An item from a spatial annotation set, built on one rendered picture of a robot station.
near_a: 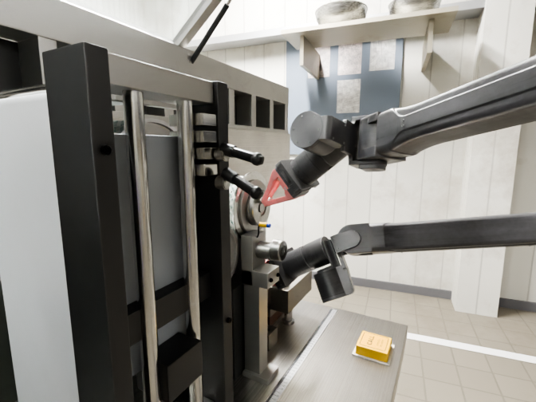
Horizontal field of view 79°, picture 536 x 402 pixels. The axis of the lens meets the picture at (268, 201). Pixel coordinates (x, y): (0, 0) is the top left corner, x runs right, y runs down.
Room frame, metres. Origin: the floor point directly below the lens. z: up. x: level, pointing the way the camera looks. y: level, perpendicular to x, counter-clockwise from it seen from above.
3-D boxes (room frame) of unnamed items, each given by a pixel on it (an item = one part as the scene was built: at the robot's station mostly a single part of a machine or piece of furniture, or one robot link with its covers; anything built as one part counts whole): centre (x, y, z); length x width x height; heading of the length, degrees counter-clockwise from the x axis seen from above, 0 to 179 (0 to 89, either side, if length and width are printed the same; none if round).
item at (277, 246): (0.60, -0.02, 1.18); 0.04 x 0.02 x 0.04; 152
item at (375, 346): (0.69, -0.25, 0.91); 0.07 x 0.07 x 0.02; 62
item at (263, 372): (0.61, 0.01, 1.05); 0.06 x 0.05 x 0.31; 62
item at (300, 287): (0.90, 0.09, 1.00); 0.40 x 0.16 x 0.06; 62
